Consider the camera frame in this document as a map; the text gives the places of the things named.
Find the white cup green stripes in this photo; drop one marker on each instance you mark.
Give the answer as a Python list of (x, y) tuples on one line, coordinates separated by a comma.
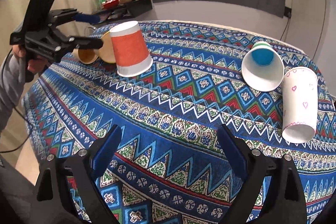
[(262, 68)]

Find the brown kraft paper cup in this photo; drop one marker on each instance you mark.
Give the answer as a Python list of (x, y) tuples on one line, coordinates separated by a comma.
[(85, 56)]

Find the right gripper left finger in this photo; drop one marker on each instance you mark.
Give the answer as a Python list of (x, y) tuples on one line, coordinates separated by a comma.
[(52, 200)]

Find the black shelf with toiletries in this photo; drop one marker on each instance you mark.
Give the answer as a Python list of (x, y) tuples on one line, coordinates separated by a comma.
[(119, 10)]

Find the orange and white paper cup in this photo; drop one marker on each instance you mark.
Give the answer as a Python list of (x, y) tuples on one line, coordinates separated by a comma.
[(130, 50)]

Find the white cup pink hearts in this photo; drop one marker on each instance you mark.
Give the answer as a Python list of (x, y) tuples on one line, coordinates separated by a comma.
[(300, 105)]

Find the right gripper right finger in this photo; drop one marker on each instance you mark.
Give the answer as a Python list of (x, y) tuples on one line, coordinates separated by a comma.
[(285, 200)]

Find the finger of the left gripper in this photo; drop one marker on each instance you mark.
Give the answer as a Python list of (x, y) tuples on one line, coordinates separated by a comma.
[(54, 49), (63, 16)]

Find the grey sleeved left forearm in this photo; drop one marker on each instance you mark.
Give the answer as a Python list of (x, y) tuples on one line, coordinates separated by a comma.
[(12, 85)]

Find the person's left hand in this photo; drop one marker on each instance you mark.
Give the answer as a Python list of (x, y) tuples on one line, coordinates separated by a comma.
[(35, 65)]

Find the blue patterned tablecloth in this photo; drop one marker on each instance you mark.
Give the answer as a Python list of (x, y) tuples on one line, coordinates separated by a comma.
[(169, 167)]

